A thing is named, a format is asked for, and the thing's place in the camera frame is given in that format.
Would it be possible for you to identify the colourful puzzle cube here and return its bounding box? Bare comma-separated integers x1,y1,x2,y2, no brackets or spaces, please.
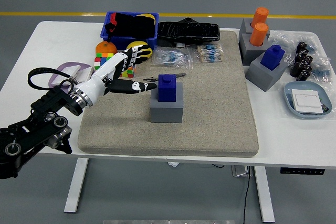
93,52,115,71
119,61,137,78

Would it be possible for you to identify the orange cylinder seal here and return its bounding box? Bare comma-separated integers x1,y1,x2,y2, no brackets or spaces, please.
249,22,269,47
251,7,270,28

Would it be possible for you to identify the yellow lemon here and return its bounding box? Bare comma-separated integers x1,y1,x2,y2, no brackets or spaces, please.
125,40,153,58

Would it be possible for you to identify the black power cable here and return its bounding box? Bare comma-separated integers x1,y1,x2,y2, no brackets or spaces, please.
241,166,252,224

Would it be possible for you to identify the black wrapped long object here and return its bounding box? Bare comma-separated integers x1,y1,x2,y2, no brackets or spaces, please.
156,17,221,48

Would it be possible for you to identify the white box under table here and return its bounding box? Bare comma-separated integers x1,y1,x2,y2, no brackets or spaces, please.
230,165,254,177

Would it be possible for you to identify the yellow item in bin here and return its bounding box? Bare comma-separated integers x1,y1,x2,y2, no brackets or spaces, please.
137,13,155,22

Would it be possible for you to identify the blue square seal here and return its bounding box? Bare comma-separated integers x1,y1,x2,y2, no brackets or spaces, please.
157,74,177,103
259,44,286,71

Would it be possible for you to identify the clear bag of blue parts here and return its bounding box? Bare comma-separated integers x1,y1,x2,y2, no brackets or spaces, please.
269,30,332,83

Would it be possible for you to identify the grey seal holder block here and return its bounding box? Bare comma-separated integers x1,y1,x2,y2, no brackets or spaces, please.
239,18,271,38
149,81,184,124
245,50,288,93
238,33,271,66

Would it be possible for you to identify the black pen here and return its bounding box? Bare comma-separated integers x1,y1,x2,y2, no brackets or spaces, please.
143,73,187,82

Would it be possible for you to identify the orange fruit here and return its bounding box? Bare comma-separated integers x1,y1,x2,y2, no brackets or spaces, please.
95,40,118,55

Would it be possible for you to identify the grey-brown mat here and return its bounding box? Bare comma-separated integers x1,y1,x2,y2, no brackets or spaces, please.
77,30,260,158

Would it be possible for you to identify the purple tray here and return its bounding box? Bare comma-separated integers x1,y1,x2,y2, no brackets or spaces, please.
49,61,95,88

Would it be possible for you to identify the white switch panel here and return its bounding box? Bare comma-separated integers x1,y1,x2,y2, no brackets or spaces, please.
76,67,95,83
291,89,323,114
51,65,81,87

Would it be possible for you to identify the clear bag of resistors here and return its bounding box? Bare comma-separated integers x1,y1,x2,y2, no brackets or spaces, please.
151,47,194,70
193,42,226,65

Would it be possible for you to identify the red item in bin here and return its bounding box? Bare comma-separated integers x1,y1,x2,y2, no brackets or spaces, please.
108,13,118,35

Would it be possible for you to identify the black capacitors bundle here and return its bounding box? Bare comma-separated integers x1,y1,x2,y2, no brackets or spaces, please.
289,41,314,81

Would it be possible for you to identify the black table control panel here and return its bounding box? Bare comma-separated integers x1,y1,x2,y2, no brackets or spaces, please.
279,167,326,176

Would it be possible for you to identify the black cloth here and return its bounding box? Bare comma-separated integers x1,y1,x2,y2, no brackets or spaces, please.
104,12,156,38

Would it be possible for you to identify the white table leg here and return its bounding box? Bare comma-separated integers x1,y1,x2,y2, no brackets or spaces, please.
253,166,276,223
64,157,89,214

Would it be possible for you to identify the blue plastic bin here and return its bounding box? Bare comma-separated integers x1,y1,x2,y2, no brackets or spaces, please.
100,11,160,51

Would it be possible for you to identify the blue-grey tray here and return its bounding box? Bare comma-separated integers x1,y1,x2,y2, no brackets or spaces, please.
283,81,332,120

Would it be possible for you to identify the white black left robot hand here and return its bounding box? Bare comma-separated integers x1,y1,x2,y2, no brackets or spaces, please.
75,43,158,108

